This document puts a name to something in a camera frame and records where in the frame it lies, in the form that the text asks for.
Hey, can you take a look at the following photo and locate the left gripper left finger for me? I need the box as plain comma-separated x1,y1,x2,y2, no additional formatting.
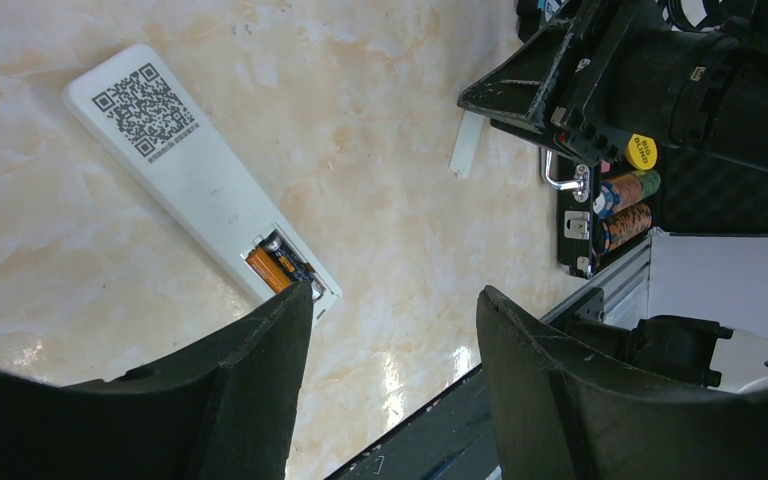
0,284,313,479

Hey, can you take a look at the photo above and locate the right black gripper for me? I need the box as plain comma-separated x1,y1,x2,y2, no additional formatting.
457,1,663,166

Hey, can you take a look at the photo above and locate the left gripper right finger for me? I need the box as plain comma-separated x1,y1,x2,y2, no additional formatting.
476,286,768,479

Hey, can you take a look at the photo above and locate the white battery cover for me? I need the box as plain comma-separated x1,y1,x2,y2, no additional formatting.
449,111,486,179

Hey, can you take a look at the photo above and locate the orange AAA battery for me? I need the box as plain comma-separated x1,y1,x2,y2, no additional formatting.
245,247,293,293

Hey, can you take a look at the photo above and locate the black AAA battery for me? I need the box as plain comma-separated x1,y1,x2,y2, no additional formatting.
261,232,313,282

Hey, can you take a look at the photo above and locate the white remote control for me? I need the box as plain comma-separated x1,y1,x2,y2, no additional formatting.
62,44,342,321

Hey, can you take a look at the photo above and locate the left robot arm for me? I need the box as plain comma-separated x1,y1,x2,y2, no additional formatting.
0,282,768,479

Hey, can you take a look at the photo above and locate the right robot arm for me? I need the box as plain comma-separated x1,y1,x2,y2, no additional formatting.
458,1,768,172

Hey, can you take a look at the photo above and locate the yellow big blind chip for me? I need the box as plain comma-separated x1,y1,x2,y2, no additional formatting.
625,134,658,171

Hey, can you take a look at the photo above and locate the black poker chip case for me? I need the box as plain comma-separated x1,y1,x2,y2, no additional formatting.
516,0,768,280

